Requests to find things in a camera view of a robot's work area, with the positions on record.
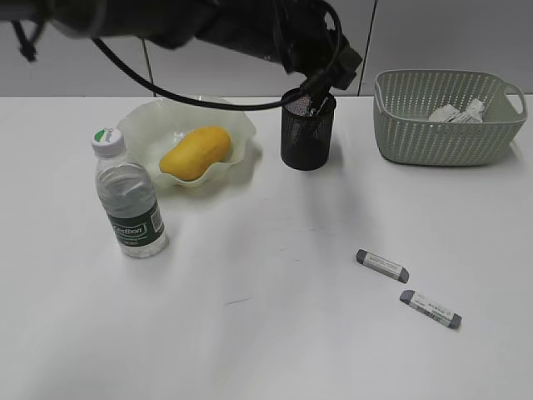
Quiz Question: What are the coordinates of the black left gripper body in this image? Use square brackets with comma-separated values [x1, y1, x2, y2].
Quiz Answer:
[266, 1, 361, 90]

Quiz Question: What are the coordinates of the yellow mango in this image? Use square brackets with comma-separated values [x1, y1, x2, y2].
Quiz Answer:
[159, 126, 232, 181]

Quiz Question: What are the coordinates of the waste paper ball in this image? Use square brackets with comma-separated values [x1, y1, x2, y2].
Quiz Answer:
[429, 98, 486, 123]

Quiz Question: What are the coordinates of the clear water bottle green label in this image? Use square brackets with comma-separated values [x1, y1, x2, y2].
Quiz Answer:
[91, 128, 168, 258]

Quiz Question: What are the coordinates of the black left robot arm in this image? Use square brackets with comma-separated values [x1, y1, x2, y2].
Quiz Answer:
[1, 1, 362, 90]

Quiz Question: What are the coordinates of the black mesh pen holder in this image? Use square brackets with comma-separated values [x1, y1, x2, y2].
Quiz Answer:
[281, 93, 336, 171]

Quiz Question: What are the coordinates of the pale green plastic basket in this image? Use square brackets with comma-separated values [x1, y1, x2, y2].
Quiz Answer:
[373, 70, 528, 167]

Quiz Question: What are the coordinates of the frosted wavy glass plate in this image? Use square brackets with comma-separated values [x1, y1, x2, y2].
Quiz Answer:
[117, 97, 257, 188]

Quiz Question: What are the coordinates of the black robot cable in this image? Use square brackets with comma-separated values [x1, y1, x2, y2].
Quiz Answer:
[89, 7, 349, 113]

